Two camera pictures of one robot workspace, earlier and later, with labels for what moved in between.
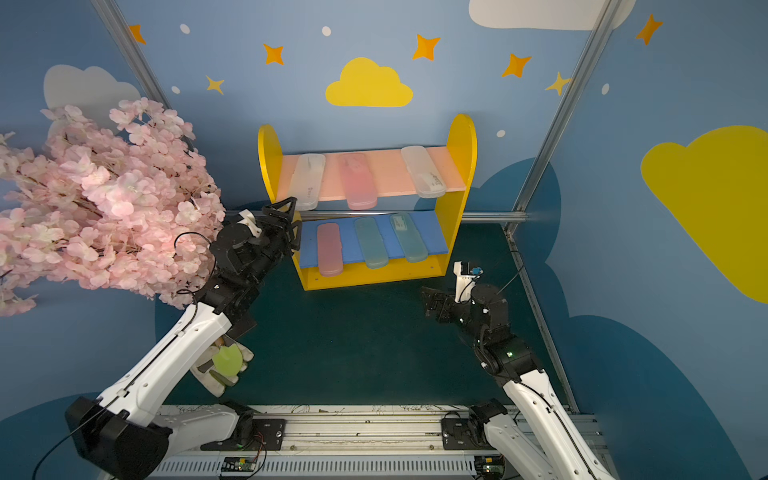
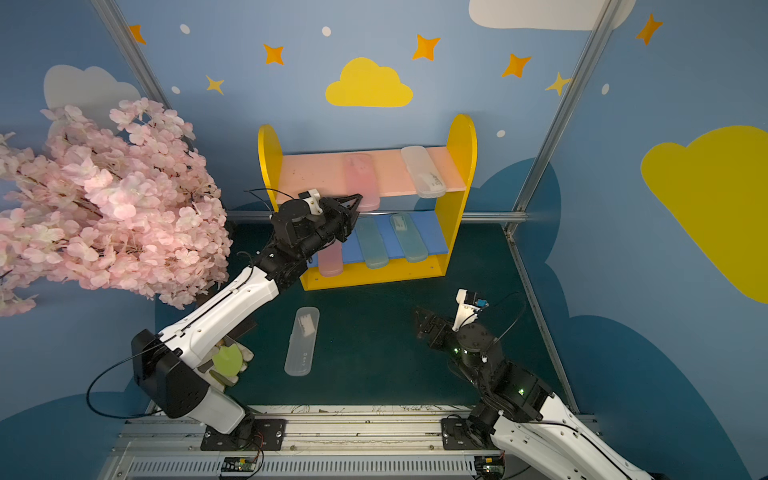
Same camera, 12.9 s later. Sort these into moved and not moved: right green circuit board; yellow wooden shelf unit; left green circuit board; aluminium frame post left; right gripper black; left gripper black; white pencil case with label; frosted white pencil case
Moved: frosted white pencil case; left gripper black; right gripper black
Not moved: right green circuit board; white pencil case with label; yellow wooden shelf unit; aluminium frame post left; left green circuit board
